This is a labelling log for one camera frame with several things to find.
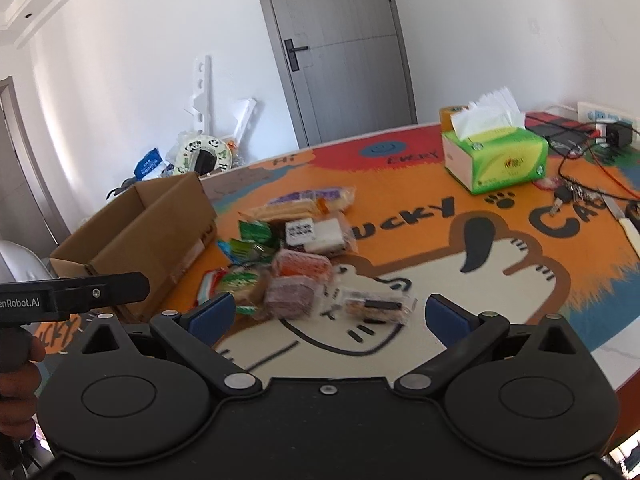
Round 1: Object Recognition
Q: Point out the green label sandwich pack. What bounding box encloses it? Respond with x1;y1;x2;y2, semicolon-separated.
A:
215;264;274;320

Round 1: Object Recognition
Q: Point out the short white bracket board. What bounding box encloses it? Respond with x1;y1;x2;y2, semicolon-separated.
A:
229;97;259;147

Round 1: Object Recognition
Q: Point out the orange red snack pack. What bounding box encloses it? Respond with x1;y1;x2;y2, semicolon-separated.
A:
271;249;334;282

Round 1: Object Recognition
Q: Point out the blue plastic bag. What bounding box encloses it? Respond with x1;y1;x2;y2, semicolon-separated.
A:
133;147;169;181

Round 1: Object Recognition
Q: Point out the purple biscuit packet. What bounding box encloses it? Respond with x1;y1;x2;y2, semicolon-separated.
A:
272;186;357;211

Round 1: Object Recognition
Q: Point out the dark green snack packet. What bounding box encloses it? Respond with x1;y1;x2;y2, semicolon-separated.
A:
237;219;281;252

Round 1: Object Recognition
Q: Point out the black cable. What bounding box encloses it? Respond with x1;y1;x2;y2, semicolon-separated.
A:
525;114;640;201

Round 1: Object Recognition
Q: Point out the black charger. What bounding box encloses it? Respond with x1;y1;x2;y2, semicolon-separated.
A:
604;121;637;149

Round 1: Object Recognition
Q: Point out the green tissue box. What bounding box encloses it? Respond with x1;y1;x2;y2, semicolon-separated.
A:
441;87;550;196

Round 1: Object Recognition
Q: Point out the white handled knife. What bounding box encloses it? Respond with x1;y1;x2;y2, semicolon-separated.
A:
600;194;640;255

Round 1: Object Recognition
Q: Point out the black object inside ring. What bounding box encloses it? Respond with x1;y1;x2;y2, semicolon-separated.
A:
192;148;216;174

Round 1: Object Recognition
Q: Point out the red and black box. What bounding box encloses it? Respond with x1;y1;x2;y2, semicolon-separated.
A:
524;110;602;155

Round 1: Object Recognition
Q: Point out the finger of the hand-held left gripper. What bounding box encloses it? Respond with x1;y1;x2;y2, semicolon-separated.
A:
52;271;151;309

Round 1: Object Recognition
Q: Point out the orange biscuit stick packet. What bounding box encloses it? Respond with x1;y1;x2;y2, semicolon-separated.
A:
247;197;330;222

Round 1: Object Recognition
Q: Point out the red green striped packet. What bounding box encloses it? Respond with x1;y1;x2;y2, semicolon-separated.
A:
197;268;229;307

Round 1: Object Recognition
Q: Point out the white black label snack pack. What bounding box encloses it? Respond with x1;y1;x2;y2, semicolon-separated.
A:
284;214;359;257

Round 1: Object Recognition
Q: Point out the printed cartoon cat mat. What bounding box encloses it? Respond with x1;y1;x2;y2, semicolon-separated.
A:
37;122;640;397

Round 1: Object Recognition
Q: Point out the panda print ring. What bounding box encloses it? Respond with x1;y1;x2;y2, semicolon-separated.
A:
172;132;236;177

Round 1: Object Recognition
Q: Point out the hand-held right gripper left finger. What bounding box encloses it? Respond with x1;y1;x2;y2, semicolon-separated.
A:
70;292;263;402

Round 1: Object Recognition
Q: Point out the white power strip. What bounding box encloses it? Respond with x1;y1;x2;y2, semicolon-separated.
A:
577;101;640;134

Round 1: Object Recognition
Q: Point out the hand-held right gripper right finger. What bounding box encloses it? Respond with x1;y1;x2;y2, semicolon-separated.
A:
394;294;594;402

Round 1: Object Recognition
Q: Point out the tall white bracket board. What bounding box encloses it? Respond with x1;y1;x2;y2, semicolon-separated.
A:
184;55;214;134

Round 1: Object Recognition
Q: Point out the black door handle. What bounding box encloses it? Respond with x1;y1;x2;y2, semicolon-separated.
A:
283;38;310;71

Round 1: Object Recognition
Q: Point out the person's left hand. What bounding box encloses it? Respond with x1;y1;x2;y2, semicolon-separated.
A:
0;329;47;442

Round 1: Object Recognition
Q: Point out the brown cardboard box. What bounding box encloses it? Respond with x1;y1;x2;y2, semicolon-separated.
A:
49;171;219;324

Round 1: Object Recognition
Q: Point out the yellow tape roll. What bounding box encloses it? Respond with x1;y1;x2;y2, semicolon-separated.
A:
438;104;471;134

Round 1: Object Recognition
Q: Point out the grey door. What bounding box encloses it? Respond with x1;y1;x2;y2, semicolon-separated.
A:
250;0;419;149
0;77;72;247

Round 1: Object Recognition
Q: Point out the orange cable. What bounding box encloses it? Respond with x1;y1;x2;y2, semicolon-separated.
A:
592;152;640;200

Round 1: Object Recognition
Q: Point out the teal snack packet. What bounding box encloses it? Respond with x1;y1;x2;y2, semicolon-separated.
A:
217;239;277;264

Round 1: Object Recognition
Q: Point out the clear black label snack pack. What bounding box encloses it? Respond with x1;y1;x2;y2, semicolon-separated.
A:
334;287;419;324

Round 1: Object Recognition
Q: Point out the bunch of keys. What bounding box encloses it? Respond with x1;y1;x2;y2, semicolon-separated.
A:
532;177;602;219

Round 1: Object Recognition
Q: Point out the white rounded object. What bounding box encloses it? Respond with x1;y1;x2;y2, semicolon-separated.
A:
0;240;52;287

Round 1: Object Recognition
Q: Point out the purple brown cake pack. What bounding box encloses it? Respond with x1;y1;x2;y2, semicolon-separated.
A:
262;275;332;320

